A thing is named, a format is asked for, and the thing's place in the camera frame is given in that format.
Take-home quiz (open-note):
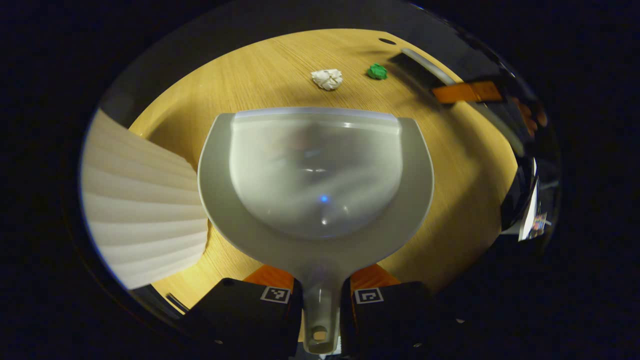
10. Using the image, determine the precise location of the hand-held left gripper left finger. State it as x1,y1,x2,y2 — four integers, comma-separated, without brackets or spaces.
182,264,304,360

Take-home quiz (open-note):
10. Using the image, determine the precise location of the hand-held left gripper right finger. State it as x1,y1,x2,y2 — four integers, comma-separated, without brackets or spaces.
340,263,453,360

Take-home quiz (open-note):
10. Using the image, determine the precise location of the white paper ball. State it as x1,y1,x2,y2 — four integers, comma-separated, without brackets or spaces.
310,68,344,92

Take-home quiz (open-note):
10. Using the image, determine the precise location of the white garbage bin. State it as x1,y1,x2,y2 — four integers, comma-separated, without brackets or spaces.
80,108,210,291

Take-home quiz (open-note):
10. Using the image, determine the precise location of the white dustpan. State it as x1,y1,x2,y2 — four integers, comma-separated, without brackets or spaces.
197,106,435,355

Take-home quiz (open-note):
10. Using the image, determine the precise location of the wooden desktop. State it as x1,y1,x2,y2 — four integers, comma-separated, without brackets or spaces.
127,28,519,311

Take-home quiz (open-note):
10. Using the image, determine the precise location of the white printed card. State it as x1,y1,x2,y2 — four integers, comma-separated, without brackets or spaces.
518,175,550,242

